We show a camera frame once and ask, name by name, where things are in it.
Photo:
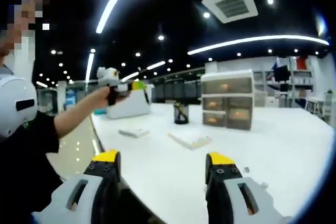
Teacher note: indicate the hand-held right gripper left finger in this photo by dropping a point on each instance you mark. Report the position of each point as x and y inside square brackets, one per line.
[102, 171]

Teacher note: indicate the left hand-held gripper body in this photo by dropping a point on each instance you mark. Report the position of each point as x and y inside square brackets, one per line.
[109, 75]

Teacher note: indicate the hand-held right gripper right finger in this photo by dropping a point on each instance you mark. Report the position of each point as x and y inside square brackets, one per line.
[220, 179]

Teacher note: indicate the thick white sticky note pad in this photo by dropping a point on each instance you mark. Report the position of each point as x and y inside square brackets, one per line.
[189, 140]

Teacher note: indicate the white desk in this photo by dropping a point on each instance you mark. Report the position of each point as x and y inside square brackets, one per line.
[262, 142]

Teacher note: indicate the person's left hand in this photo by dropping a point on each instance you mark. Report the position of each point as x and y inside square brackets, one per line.
[101, 98]

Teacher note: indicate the white plastic storage box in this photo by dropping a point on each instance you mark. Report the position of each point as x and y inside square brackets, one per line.
[126, 108]

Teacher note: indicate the small grey clip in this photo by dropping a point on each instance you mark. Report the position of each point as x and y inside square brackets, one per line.
[246, 169]

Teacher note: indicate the teal blue object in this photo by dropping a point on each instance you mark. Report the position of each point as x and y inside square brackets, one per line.
[101, 112]

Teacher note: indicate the black mesh pen holder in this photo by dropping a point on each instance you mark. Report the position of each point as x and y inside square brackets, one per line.
[181, 117]

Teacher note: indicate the blue standing banner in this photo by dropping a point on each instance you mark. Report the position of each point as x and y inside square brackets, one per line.
[70, 100]

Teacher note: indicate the long ceiling light strip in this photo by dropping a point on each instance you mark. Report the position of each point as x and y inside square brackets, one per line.
[110, 3]

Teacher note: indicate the white cabinet with brown drawers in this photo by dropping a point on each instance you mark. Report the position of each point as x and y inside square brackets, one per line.
[225, 75]

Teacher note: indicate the white chest-worn device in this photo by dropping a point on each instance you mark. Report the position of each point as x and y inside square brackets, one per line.
[15, 90]

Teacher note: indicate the ceiling air conditioner vent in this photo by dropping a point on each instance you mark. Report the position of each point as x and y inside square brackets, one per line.
[210, 3]

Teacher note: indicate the curved ceiling light strip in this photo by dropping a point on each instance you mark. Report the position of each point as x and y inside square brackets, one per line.
[249, 40]

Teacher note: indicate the black monitor by shelves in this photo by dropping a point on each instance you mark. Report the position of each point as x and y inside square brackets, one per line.
[282, 73]

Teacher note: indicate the white storage shelves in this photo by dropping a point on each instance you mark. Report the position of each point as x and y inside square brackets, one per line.
[302, 82]

